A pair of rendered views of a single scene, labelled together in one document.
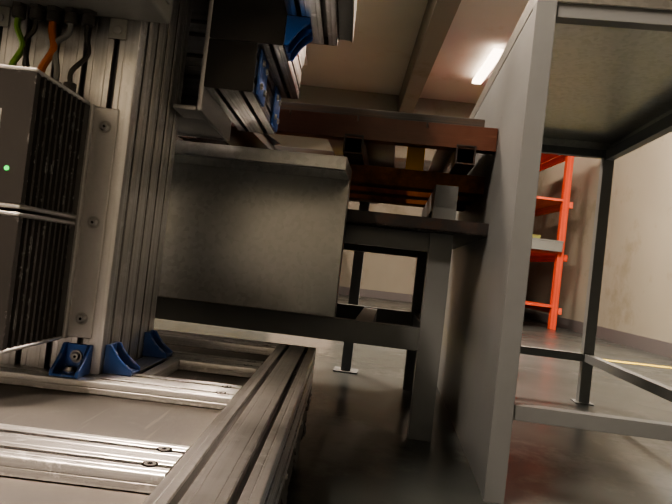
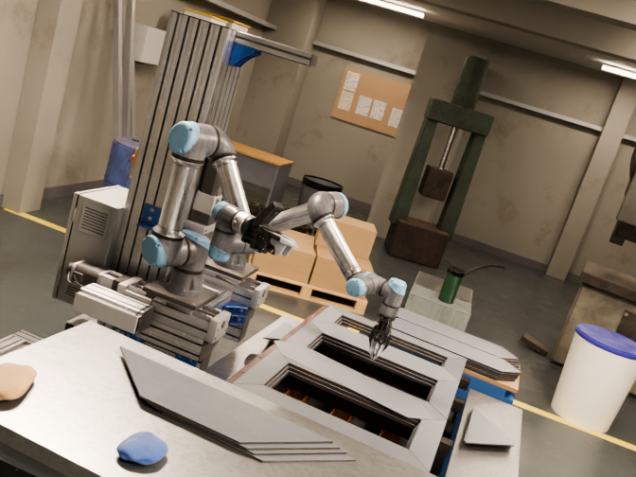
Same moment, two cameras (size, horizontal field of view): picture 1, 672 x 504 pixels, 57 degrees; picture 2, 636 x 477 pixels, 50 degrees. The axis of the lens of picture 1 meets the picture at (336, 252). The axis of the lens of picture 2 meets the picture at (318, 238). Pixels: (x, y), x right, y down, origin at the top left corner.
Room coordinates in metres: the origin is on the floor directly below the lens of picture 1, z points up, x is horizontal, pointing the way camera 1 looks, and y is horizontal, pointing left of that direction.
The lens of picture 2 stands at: (2.14, -2.18, 1.98)
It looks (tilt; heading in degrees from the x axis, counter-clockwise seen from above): 13 degrees down; 99
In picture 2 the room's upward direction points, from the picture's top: 17 degrees clockwise
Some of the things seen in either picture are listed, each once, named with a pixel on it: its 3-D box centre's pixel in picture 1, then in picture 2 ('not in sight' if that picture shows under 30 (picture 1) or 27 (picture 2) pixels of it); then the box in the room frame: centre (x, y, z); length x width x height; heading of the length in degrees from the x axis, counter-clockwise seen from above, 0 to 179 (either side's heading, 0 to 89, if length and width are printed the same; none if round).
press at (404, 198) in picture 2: not in sight; (443, 161); (1.91, 6.85, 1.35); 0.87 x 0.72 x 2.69; 178
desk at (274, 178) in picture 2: not in sight; (238, 172); (-0.68, 6.78, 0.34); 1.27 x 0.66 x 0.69; 179
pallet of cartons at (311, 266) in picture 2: not in sight; (313, 252); (1.11, 4.02, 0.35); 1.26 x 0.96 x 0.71; 5
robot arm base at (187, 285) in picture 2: not in sight; (185, 277); (1.29, 0.20, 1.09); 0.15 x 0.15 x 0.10
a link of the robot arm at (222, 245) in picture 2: not in sight; (225, 243); (1.48, -0.02, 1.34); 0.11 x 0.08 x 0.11; 63
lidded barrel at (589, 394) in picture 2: not in sight; (595, 378); (3.69, 3.30, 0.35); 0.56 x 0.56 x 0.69
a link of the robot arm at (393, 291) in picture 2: not in sight; (394, 292); (2.06, 0.55, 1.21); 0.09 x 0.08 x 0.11; 159
